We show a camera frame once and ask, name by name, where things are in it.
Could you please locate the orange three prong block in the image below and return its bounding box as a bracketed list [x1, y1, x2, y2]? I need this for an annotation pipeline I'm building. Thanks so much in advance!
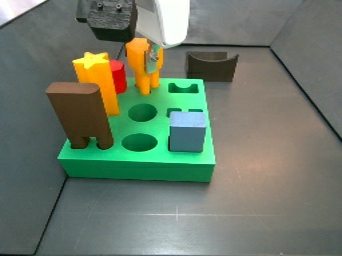
[125, 38, 163, 95]

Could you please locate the red cylinder block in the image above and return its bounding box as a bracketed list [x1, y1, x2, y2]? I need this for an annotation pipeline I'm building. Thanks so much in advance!
[109, 60, 127, 94]

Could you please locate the brown arch block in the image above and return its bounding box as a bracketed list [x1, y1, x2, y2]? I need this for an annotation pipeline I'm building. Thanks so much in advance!
[45, 82, 113, 150]

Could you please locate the black curved fixture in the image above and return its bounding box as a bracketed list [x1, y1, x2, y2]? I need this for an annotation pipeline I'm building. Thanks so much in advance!
[185, 51, 239, 82]

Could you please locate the green shape sorter base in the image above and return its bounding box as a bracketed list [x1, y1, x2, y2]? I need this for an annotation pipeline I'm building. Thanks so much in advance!
[58, 78, 216, 182]

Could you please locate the yellow star block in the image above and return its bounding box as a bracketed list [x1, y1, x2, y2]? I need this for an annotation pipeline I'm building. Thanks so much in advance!
[72, 52, 120, 116]

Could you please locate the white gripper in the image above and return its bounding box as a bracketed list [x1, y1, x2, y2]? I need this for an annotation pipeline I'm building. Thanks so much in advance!
[135, 0, 189, 74]

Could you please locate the blue square block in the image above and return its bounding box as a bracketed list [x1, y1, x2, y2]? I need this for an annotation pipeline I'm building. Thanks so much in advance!
[169, 111, 207, 152]

